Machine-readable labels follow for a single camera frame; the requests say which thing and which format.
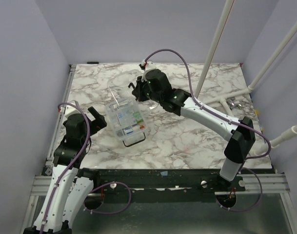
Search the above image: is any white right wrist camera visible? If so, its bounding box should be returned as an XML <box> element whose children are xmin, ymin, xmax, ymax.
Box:
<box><xmin>139</xmin><ymin>61</ymin><xmax>156</xmax><ymax>75</ymax></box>

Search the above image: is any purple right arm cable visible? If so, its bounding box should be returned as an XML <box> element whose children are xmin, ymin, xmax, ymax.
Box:
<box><xmin>139</xmin><ymin>49</ymin><xmax>272</xmax><ymax>212</ymax></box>

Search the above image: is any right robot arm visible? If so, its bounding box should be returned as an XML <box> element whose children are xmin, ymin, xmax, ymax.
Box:
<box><xmin>128</xmin><ymin>69</ymin><xmax>256</xmax><ymax>191</ymax></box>

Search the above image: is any small green medicine carton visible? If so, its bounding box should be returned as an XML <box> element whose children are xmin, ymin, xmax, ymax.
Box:
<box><xmin>133</xmin><ymin>111</ymin><xmax>143</xmax><ymax>123</ymax></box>

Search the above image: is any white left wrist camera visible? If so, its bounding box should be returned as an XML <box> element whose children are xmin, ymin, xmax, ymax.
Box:
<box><xmin>64</xmin><ymin>100</ymin><xmax>80</xmax><ymax>118</ymax></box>

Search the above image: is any clear plastic medicine box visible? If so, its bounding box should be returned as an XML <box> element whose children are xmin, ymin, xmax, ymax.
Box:
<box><xmin>105</xmin><ymin>98</ymin><xmax>149</xmax><ymax>148</ymax></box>

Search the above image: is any metal clamp on pipe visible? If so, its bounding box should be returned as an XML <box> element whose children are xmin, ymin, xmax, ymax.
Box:
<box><xmin>226</xmin><ymin>97</ymin><xmax>242</xmax><ymax>110</ymax></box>

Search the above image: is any white pvc pipe frame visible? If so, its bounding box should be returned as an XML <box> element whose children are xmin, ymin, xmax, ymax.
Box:
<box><xmin>192</xmin><ymin>0</ymin><xmax>297</xmax><ymax>158</ymax></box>

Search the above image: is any small blue white tube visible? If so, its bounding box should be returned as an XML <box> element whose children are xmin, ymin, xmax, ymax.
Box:
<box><xmin>123</xmin><ymin>126</ymin><xmax>134</xmax><ymax>136</ymax></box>

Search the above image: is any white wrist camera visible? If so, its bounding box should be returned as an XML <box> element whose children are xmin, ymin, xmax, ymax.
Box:
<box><xmin>64</xmin><ymin>100</ymin><xmax>80</xmax><ymax>118</ymax></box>
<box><xmin>139</xmin><ymin>61</ymin><xmax>156</xmax><ymax>75</ymax></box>

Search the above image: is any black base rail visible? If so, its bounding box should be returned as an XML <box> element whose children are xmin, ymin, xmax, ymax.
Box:
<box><xmin>40</xmin><ymin>168</ymin><xmax>278</xmax><ymax>203</ymax></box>

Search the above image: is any blue white gauze dressing pack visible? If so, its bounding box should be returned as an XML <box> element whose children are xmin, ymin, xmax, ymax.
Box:
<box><xmin>116</xmin><ymin>110</ymin><xmax>133</xmax><ymax>125</ymax></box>

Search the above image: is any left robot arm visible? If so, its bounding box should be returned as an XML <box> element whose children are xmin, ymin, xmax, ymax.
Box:
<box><xmin>23</xmin><ymin>104</ymin><xmax>107</xmax><ymax>234</ymax></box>

